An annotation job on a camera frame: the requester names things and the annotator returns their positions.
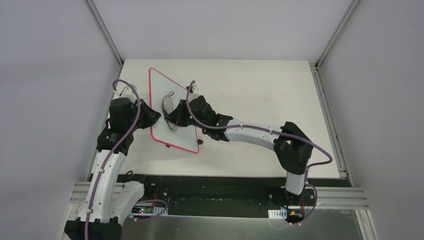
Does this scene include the aluminium frame rail front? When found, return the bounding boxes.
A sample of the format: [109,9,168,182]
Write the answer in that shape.
[70,181,370,210]

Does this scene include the pink-framed whiteboard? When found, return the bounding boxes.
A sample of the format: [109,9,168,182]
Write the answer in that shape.
[148,67,199,154]

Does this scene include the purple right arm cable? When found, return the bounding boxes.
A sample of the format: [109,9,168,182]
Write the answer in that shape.
[185,80,333,222]

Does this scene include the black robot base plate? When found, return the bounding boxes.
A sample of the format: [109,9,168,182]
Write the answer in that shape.
[112,172,319,220]

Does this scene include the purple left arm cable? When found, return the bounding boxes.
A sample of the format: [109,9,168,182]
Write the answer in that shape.
[83,79,143,240]

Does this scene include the right controller board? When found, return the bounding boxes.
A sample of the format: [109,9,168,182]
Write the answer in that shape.
[267,205,306,224]

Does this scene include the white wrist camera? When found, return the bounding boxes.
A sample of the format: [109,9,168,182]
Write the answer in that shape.
[187,80,199,93]
[119,84,137,103]

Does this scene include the left controller board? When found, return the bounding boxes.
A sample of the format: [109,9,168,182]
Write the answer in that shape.
[129,202,169,222]

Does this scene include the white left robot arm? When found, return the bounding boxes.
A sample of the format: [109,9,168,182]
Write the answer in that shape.
[64,97,161,240]

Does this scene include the grey eraser cloth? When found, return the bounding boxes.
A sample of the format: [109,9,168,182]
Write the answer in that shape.
[162,91,178,132]

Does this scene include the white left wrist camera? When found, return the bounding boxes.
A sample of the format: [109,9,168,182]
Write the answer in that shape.
[119,84,137,103]

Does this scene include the aluminium frame post left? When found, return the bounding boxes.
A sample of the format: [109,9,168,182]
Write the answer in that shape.
[84,0,124,69]

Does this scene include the aluminium frame post right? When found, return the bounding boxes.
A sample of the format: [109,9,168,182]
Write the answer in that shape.
[314,0,362,71]

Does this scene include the aluminium frame post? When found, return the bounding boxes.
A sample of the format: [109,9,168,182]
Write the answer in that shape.
[314,0,362,71]
[84,0,124,69]

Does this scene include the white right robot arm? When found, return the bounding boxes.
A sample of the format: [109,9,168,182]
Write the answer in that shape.
[162,94,313,205]

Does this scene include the controller board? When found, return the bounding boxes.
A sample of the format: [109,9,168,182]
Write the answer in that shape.
[267,205,306,224]
[129,202,169,222]

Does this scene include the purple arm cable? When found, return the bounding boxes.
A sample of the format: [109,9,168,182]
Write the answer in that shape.
[185,80,333,222]
[83,79,143,240]

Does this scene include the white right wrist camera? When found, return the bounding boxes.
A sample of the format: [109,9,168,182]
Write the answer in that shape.
[187,80,199,93]

